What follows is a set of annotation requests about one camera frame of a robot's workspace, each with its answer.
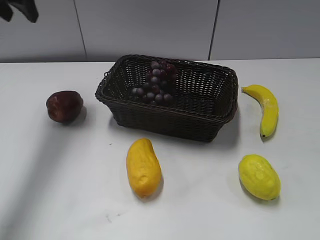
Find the orange-yellow mango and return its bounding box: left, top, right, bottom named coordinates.
left=126, top=138, right=162, bottom=198

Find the dark red apple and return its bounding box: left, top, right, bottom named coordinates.
left=45, top=90, right=84, bottom=124

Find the yellow banana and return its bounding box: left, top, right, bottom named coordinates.
left=241, top=84, right=279, bottom=139

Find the purple grape bunch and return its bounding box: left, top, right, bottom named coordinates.
left=131, top=60, right=178, bottom=106

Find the yellow lemon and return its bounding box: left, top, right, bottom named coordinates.
left=238, top=154, right=281, bottom=201

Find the dark woven wicker basket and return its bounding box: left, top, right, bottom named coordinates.
left=95, top=54, right=239, bottom=142

